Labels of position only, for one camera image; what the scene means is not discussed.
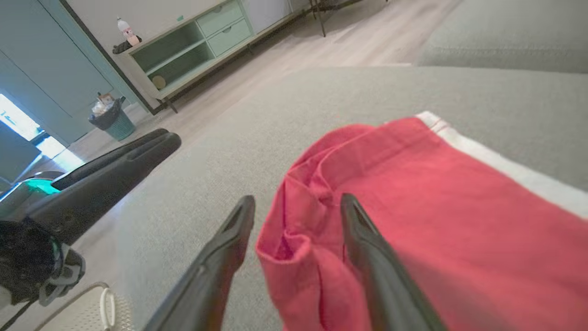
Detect large grey sofa chaise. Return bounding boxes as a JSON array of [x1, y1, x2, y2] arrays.
[[0, 66, 588, 331]]

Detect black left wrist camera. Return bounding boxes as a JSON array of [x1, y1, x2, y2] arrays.
[[0, 216, 62, 305]]

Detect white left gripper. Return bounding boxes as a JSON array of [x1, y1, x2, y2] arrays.
[[0, 128, 182, 246]]

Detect pink white bottle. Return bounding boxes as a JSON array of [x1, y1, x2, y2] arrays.
[[116, 17, 141, 46]]

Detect white perforated basket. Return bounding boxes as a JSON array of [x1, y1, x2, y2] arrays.
[[34, 281, 135, 331]]

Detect dark object on sideboard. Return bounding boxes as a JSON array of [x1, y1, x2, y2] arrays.
[[113, 36, 142, 55]]

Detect grey sofa seat cushion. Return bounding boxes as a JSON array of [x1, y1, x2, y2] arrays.
[[416, 0, 588, 74]]

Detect red shorts white stripe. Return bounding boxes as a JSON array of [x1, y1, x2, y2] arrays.
[[255, 111, 588, 331]]

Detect teal bin black bag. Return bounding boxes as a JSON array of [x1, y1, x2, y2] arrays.
[[88, 93, 137, 142]]

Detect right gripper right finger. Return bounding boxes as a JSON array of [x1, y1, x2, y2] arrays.
[[340, 193, 446, 331]]

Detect grey table with metal legs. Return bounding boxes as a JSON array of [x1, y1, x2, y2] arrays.
[[308, 0, 391, 38]]

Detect white sideboard green shelves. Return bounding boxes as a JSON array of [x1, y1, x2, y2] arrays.
[[113, 0, 313, 114]]

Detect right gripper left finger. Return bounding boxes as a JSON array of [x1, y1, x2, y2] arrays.
[[142, 195, 256, 331]]

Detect grey blue closet doors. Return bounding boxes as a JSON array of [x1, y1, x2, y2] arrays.
[[0, 0, 141, 148]]

